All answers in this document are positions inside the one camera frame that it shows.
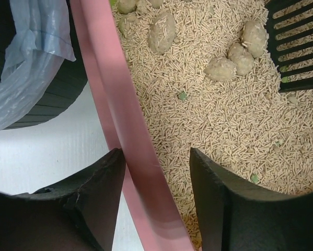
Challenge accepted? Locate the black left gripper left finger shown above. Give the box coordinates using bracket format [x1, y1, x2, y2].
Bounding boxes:
[0, 149, 126, 250]

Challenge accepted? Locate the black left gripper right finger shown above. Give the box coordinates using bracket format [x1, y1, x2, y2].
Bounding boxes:
[190, 148, 313, 250]

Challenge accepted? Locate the pink green litter box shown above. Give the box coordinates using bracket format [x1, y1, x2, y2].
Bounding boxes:
[71, 1, 194, 250]

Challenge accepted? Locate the black trash bin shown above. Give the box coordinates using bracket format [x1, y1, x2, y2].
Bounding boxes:
[0, 1, 87, 130]

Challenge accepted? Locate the blue plastic bin liner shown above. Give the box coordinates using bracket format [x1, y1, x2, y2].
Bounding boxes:
[0, 1, 76, 130]

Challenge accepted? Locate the black slotted litter scoop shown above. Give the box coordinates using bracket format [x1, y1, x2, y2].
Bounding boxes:
[264, 0, 313, 94]

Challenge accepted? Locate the litter clump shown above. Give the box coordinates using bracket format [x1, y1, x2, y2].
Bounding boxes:
[118, 13, 139, 39]
[227, 42, 254, 76]
[241, 20, 268, 58]
[147, 12, 176, 54]
[203, 57, 236, 81]

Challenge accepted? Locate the beige cat litter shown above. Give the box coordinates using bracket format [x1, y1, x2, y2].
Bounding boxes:
[112, 1, 313, 248]

